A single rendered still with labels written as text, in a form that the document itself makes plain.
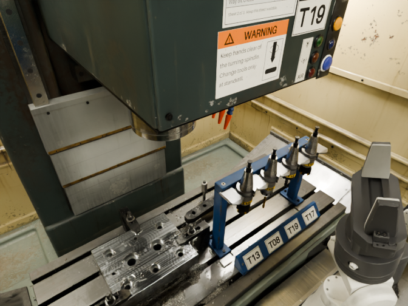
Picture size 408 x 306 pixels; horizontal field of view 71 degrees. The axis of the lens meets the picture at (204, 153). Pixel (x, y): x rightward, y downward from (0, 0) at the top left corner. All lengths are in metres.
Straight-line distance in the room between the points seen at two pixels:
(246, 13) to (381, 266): 0.40
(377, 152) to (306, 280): 0.97
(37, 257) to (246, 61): 1.46
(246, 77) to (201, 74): 0.10
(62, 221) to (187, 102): 1.04
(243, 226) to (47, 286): 0.74
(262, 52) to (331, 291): 0.46
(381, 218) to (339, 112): 1.23
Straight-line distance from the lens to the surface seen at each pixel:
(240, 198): 0.89
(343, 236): 0.49
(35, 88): 1.04
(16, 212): 1.78
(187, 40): 0.42
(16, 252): 1.78
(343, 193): 1.64
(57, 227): 1.40
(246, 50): 0.50
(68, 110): 1.08
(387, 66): 1.43
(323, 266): 1.42
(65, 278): 1.19
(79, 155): 1.18
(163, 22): 0.39
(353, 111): 1.54
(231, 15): 0.46
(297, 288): 1.30
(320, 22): 0.64
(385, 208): 0.36
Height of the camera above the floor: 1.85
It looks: 37 degrees down
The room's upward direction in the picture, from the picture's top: 1 degrees clockwise
